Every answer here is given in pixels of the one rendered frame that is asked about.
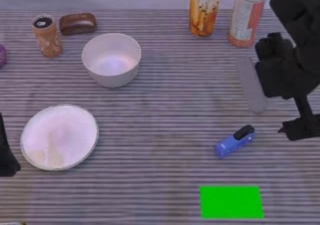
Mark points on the blue plastic stapler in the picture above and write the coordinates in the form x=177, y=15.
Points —
x=228, y=146

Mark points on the green square marker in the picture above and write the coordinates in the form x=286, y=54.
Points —
x=231, y=202

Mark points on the grey oblong sharpening stone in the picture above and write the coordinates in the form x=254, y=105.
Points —
x=251, y=85

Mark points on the orange white spray can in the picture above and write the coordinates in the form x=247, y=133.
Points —
x=246, y=17

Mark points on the brown iced drink cup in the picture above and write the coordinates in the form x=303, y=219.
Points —
x=204, y=12

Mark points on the white bowl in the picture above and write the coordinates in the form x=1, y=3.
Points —
x=111, y=60

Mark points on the brown chocolate bread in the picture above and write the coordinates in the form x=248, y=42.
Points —
x=77, y=23

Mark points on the white paper plate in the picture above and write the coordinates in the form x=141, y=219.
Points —
x=59, y=137

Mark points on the brown cylindrical can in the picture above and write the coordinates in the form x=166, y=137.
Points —
x=47, y=38

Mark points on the purple round object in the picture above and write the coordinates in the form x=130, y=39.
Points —
x=1, y=55

